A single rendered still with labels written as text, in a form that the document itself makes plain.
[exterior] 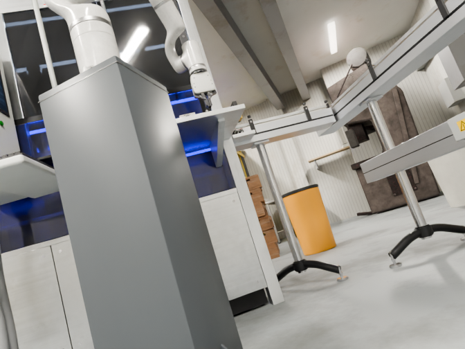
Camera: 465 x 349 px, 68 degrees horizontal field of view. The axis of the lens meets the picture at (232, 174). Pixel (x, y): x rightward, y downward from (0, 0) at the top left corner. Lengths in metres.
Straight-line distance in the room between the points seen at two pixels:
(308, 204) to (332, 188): 5.41
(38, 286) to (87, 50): 1.11
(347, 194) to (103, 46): 8.00
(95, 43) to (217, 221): 1.02
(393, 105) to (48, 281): 6.05
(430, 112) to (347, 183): 2.32
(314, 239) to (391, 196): 3.50
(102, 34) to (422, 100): 7.94
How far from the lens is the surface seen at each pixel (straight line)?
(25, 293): 1.83
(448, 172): 3.98
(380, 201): 6.72
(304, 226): 3.37
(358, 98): 2.02
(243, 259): 1.75
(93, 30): 1.10
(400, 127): 6.73
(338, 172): 8.76
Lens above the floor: 0.36
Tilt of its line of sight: 10 degrees up
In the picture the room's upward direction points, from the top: 18 degrees counter-clockwise
